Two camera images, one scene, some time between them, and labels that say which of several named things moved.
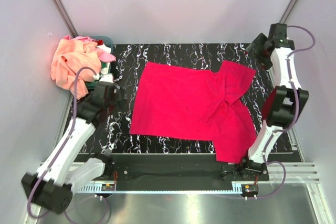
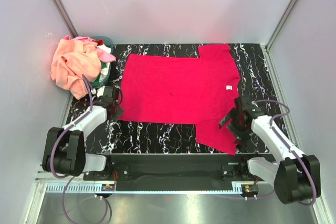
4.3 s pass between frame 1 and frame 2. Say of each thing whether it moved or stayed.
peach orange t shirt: stayed
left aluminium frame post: stayed
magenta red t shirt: moved
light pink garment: stayed
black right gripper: moved
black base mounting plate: stayed
